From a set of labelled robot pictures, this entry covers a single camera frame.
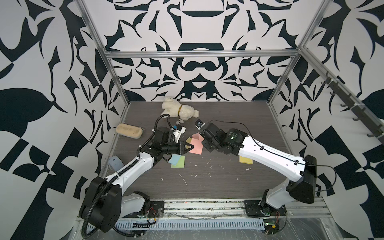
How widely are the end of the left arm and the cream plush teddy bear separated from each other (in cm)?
32

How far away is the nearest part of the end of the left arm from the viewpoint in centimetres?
63

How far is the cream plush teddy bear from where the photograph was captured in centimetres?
105
